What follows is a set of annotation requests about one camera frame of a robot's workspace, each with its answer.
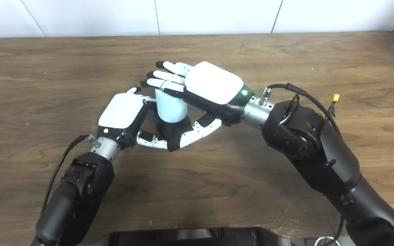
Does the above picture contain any white and black left hand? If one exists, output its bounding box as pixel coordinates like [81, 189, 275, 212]
[97, 87, 170, 151]

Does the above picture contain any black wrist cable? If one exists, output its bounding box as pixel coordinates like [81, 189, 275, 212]
[259, 83, 345, 246]
[41, 134, 99, 214]

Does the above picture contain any silver metal ring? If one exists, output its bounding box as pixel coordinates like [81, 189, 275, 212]
[314, 236, 342, 246]

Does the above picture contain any black flared nozzle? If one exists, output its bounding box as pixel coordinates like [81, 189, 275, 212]
[156, 114, 194, 152]

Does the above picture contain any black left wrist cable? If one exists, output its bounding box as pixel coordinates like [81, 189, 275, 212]
[41, 134, 99, 214]

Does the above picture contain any black robot torso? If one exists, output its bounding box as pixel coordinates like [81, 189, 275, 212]
[108, 227, 291, 246]

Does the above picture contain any white and black right hand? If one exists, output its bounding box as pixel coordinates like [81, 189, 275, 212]
[140, 61, 255, 152]

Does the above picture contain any light-blue hose piece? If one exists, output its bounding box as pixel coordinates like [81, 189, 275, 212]
[155, 88, 188, 123]

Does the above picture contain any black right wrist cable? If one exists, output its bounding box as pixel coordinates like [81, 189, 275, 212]
[259, 83, 345, 246]

